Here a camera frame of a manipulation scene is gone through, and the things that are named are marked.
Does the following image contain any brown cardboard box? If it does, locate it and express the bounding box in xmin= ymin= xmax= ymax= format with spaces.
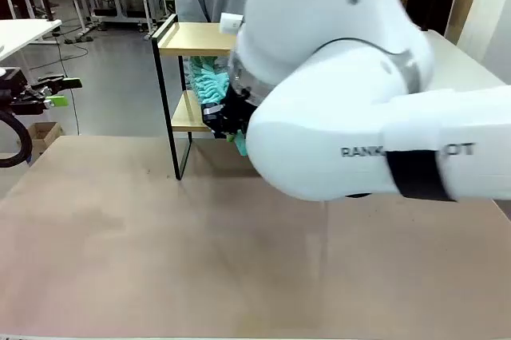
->
xmin=26 ymin=121 xmax=66 ymax=158

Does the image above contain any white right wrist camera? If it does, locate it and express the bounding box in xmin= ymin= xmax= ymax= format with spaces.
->
xmin=219 ymin=12 xmax=245 ymax=36

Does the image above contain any white side table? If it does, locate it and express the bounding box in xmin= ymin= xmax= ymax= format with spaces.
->
xmin=0 ymin=18 xmax=63 ymax=65

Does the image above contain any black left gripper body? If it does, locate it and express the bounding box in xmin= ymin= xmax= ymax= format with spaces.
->
xmin=0 ymin=68 xmax=50 ymax=117

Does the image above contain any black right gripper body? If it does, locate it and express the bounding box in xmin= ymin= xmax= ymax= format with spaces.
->
xmin=200 ymin=87 xmax=257 ymax=136

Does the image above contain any teal microfiber duster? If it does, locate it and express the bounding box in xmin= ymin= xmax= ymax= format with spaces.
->
xmin=186 ymin=55 xmax=249 ymax=157

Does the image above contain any black braided left arm hose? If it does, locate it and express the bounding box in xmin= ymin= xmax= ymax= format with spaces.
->
xmin=0 ymin=110 xmax=34 ymax=169

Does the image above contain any black strap on right arm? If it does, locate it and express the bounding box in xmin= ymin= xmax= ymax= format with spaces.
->
xmin=384 ymin=148 xmax=457 ymax=202

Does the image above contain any two-tier wooden black-framed shelf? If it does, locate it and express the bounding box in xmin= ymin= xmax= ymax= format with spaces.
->
xmin=150 ymin=14 xmax=240 ymax=182

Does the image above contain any large white table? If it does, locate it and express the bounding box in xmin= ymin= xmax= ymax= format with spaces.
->
xmin=422 ymin=30 xmax=511 ymax=90

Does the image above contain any black monitor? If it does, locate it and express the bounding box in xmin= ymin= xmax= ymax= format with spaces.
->
xmin=410 ymin=0 xmax=458 ymax=36

